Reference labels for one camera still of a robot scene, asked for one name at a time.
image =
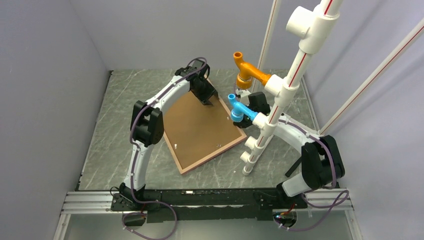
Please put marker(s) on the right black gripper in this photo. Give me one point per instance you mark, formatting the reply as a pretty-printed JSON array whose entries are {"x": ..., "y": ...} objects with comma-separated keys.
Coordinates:
[{"x": 242, "y": 124}]

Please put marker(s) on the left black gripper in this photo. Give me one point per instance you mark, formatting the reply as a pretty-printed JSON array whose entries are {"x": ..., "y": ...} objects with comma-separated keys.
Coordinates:
[{"x": 211, "y": 92}]

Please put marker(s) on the pink picture frame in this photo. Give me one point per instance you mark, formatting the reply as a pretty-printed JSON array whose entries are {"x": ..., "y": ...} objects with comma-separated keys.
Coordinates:
[{"x": 196, "y": 133}]

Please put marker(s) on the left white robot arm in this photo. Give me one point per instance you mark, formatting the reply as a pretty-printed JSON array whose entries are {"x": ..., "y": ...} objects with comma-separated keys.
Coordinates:
[{"x": 147, "y": 121}]

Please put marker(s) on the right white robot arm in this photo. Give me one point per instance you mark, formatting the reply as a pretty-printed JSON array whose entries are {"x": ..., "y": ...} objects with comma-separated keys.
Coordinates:
[{"x": 320, "y": 164}]

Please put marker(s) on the blue pipe fitting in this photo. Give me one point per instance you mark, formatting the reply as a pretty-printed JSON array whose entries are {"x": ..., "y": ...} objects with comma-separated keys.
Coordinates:
[{"x": 239, "y": 110}]

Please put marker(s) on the orange pipe fitting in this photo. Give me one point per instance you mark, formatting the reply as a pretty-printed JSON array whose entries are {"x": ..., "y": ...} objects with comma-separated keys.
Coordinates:
[{"x": 248, "y": 72}]

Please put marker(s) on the black flat bar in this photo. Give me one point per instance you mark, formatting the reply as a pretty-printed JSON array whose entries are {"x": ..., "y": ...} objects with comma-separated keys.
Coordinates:
[{"x": 292, "y": 169}]

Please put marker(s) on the white pvc pipe stand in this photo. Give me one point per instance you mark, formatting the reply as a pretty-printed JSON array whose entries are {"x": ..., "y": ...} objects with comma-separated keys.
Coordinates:
[{"x": 312, "y": 27}]

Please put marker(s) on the white diagonal pipe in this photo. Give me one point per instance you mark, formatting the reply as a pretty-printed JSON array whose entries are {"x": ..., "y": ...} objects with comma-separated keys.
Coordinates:
[{"x": 389, "y": 60}]

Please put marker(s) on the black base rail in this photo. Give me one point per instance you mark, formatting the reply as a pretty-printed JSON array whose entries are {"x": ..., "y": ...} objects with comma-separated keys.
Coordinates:
[{"x": 209, "y": 204}]

